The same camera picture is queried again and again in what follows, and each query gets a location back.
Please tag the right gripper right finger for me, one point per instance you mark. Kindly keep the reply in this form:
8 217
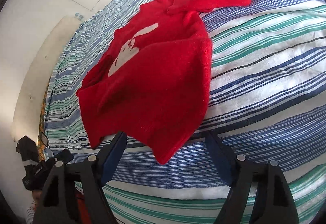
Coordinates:
273 201

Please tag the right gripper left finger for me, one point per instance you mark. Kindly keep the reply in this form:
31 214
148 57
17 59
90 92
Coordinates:
58 202

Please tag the red knit sweater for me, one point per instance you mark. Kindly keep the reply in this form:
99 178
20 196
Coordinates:
153 82

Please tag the cream padded headboard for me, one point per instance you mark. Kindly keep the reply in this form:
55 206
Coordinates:
30 100

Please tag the striped blue green bedsheet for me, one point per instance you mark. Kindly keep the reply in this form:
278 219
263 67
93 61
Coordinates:
267 102

